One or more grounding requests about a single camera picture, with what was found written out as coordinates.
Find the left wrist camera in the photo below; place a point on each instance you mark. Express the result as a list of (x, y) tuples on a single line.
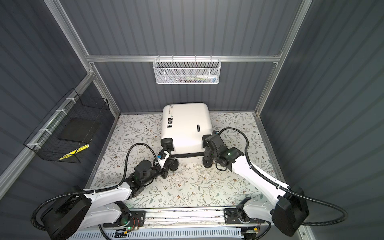
[(162, 158)]

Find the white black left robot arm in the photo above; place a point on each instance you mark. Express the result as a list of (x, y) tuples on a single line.
[(78, 209)]

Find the black pad in basket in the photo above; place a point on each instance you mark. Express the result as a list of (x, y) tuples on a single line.
[(79, 130)]

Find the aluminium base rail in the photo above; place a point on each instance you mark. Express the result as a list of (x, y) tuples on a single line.
[(200, 223)]

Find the yellow black striped item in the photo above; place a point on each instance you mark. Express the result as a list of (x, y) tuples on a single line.
[(73, 153)]

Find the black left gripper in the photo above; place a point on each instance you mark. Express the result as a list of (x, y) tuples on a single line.
[(164, 171)]

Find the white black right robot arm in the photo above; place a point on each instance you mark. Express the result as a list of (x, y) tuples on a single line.
[(286, 211)]

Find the floral table mat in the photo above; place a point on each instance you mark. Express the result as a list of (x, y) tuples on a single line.
[(135, 137)]

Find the black wire mesh basket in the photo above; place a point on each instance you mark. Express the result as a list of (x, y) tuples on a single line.
[(45, 143)]

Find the white hard-shell suitcase black lining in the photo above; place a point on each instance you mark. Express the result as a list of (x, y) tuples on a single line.
[(184, 130)]

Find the white wire mesh basket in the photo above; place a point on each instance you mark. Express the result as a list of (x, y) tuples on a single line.
[(187, 73)]

